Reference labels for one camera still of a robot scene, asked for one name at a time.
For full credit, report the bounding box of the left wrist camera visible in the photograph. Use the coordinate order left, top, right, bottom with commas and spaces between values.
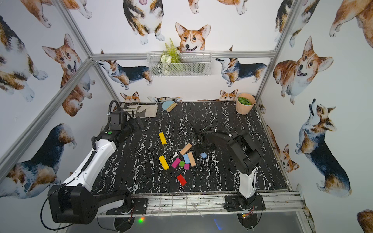
108, 100, 128, 131

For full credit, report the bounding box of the red block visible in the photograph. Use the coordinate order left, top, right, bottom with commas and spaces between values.
177, 174, 187, 186

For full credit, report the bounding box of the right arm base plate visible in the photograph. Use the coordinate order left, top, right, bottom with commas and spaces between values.
223, 193, 266, 212

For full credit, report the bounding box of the small light blue block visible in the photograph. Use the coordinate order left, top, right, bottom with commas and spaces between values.
200, 152, 207, 159

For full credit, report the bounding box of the pink pot with greens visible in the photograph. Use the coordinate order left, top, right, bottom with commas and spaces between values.
236, 93, 256, 115

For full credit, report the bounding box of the long natural wood block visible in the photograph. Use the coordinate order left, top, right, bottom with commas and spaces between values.
179, 143, 192, 155

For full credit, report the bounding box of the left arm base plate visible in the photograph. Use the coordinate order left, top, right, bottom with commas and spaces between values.
129, 198, 149, 216

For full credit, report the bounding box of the short yellow block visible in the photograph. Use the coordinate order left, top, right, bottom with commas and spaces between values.
159, 133, 167, 145

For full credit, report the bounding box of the white wire basket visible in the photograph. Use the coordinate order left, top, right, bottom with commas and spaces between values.
147, 51, 212, 77

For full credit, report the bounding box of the green fern plant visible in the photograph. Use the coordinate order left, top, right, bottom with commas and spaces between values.
160, 39, 182, 76

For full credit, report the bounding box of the magenta rectangular block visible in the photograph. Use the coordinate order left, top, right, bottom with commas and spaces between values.
172, 158, 181, 169

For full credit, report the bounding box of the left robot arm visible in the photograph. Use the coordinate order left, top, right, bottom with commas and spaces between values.
48, 117, 145, 224

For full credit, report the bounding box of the light blue rectangular block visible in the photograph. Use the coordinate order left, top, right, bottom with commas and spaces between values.
183, 154, 190, 164

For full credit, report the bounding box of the beige work glove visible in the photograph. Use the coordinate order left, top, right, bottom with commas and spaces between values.
124, 104, 158, 118

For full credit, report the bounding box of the long yellow block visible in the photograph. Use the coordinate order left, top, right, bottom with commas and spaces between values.
159, 156, 170, 170

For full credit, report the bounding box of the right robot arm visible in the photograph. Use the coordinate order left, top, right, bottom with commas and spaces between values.
191, 126, 263, 201

